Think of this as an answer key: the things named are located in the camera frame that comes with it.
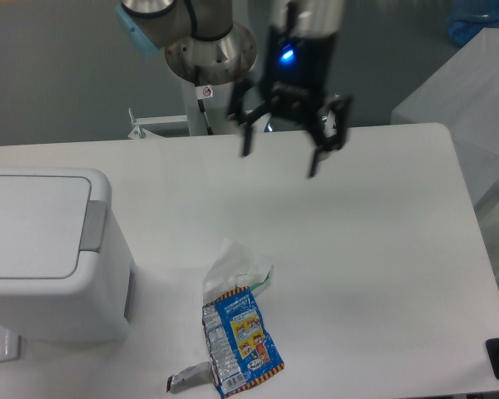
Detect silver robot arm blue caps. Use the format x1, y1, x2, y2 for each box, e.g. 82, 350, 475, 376
116, 1, 353, 177

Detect white side table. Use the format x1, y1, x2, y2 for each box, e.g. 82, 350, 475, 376
391, 28, 499, 203

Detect white trash can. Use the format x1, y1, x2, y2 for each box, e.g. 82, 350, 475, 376
0, 167, 135, 342

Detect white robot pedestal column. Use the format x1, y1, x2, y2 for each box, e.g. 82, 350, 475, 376
180, 79, 237, 136

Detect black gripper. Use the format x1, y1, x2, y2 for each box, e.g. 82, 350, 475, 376
226, 25, 353, 178

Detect small silver brown wrapper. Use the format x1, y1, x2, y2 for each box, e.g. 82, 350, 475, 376
166, 362, 214, 394

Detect blue snack wrapper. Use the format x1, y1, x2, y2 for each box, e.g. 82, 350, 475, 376
201, 287, 284, 398

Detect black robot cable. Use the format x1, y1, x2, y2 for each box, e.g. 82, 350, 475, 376
193, 65, 215, 136

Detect clear white plastic wrapper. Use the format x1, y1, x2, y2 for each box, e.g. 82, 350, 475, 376
203, 239, 274, 304

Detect blue plastic bag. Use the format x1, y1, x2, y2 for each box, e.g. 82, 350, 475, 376
447, 1, 499, 47

